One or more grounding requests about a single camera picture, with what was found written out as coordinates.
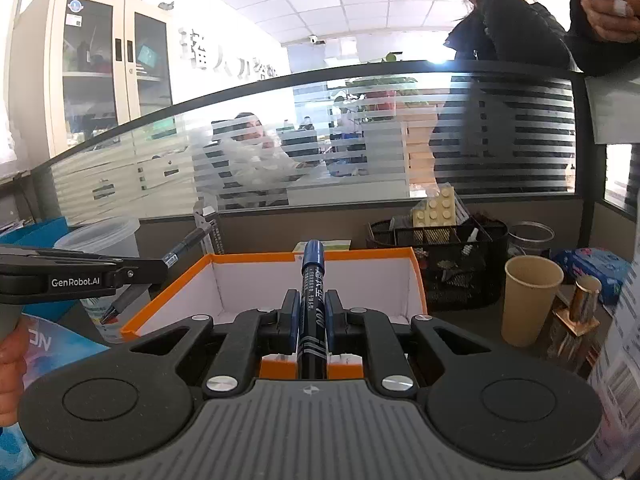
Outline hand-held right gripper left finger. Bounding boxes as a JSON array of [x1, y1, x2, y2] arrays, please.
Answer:
[[107, 289, 302, 397]]

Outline blue paper bag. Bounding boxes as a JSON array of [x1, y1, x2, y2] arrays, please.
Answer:
[[0, 217, 68, 251]]

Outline dark grey marker pen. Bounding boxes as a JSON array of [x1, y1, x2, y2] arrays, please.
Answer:
[[100, 226, 216, 323]]

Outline narrow white carton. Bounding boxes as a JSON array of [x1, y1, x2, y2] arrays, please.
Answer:
[[194, 200, 223, 258]]

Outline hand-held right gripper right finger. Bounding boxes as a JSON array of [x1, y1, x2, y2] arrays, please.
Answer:
[[324, 289, 516, 397]]

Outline blue wipes packet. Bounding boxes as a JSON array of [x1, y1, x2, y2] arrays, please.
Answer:
[[555, 247, 632, 306]]

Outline clear plastic cup with lid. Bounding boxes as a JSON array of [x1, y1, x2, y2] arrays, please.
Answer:
[[52, 217, 151, 345]]

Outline black mesh desk organizer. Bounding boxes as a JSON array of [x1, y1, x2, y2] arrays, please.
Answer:
[[367, 217, 511, 311]]

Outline gold capped perfume bottle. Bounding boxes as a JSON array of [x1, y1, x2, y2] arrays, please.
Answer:
[[545, 275, 603, 376]]

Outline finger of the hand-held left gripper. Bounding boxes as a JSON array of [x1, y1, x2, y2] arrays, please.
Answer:
[[112, 258, 168, 288]]

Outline beige glass door cabinet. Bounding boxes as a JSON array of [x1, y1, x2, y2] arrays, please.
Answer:
[[10, 0, 176, 181]]

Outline blue marker pen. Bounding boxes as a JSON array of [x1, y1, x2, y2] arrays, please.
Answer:
[[298, 239, 328, 381]]

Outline yellow building block plate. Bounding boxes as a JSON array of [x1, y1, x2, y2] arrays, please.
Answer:
[[411, 184, 458, 226]]

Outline orange cardboard box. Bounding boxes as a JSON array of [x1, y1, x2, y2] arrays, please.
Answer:
[[120, 247, 428, 381]]

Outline potted green plant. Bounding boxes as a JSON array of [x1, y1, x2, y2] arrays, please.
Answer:
[[345, 52, 421, 121]]

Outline person's left hand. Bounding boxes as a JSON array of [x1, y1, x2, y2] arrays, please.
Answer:
[[0, 325, 30, 428]]

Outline beige paper cup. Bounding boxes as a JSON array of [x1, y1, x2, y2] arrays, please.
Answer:
[[501, 255, 565, 348]]

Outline striped glass partition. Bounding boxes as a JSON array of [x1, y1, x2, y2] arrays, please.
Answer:
[[47, 57, 588, 226]]

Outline purple spout pouch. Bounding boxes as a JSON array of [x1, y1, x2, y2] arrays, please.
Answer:
[[582, 255, 640, 480]]

